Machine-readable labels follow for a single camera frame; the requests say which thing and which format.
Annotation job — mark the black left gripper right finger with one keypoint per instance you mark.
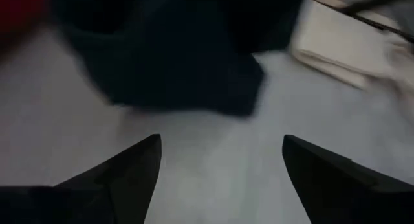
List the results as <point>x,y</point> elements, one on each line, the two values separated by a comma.
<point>333,191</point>

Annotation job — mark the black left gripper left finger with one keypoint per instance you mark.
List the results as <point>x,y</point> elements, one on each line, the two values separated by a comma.
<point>136,178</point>

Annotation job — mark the navy garment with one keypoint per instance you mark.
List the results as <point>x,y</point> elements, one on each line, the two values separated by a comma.
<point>178,65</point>

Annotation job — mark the red plastic laundry basket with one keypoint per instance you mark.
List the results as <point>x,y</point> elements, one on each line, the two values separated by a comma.
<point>19,10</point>

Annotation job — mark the cream canvas tote bag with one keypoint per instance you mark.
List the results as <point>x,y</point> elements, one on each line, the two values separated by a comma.
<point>336,42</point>

